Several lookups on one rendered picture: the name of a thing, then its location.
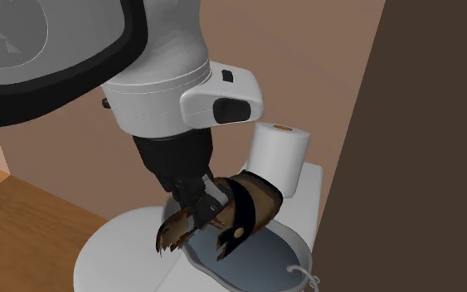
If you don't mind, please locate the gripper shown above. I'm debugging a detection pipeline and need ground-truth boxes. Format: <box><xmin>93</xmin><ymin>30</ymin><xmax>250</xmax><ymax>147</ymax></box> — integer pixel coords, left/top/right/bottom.
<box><xmin>132</xmin><ymin>128</ymin><xmax>230</xmax><ymax>230</ymax></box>

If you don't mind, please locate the brown sandal with black strap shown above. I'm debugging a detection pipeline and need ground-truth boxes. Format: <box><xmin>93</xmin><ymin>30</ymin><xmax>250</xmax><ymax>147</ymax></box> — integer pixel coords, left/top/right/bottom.
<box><xmin>154</xmin><ymin>169</ymin><xmax>285</xmax><ymax>262</ymax></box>

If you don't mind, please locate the white toilet paper roll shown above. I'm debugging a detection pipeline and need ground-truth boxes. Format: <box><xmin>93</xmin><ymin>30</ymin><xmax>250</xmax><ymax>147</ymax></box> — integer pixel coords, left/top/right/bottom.
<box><xmin>245</xmin><ymin>121</ymin><xmax>312</xmax><ymax>200</ymax></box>

